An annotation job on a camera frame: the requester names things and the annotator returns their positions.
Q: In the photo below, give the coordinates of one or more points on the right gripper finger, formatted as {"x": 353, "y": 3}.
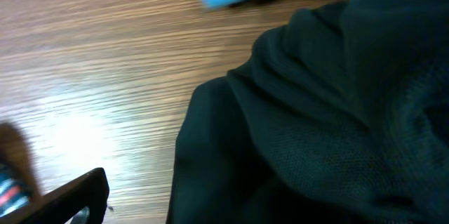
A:
{"x": 82, "y": 200}

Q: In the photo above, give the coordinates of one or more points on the red blue plaid garment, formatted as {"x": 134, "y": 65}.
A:
{"x": 18, "y": 182}

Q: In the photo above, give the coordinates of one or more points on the black mesh garment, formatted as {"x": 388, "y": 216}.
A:
{"x": 340, "y": 116}

